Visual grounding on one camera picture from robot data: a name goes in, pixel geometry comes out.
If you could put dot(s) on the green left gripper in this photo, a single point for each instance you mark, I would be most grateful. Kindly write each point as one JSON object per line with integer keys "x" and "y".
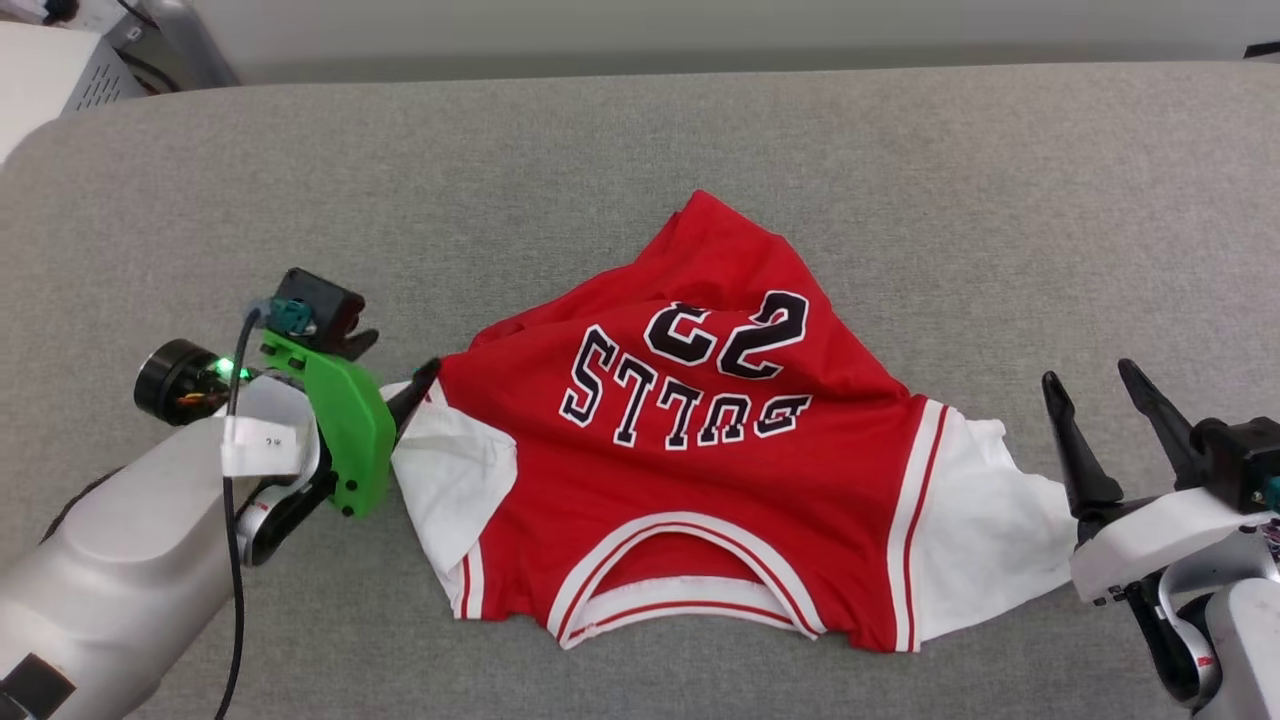
{"x": 350, "y": 430}

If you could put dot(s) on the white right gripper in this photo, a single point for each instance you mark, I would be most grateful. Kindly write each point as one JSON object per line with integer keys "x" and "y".
{"x": 1150, "y": 545}

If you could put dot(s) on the red basketball jersey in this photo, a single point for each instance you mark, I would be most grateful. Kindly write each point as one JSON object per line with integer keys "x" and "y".
{"x": 750, "y": 470}

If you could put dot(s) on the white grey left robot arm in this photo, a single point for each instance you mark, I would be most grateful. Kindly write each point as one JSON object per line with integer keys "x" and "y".
{"x": 120, "y": 560}

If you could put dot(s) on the white paper label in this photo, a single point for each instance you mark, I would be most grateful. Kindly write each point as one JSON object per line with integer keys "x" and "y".
{"x": 262, "y": 445}

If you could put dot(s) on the grey fabric sofa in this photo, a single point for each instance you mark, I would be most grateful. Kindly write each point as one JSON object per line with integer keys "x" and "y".
{"x": 700, "y": 130}

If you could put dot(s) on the white vented metal case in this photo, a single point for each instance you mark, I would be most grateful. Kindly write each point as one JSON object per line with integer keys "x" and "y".
{"x": 40, "y": 80}

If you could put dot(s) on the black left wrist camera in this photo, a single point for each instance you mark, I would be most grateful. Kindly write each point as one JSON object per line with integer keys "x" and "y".
{"x": 320, "y": 300}

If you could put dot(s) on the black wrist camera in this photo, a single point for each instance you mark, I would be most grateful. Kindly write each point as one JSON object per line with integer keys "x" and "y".
{"x": 320, "y": 300}
{"x": 1245, "y": 460}

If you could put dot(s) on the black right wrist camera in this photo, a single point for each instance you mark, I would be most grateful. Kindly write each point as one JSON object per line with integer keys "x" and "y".
{"x": 1245, "y": 460}

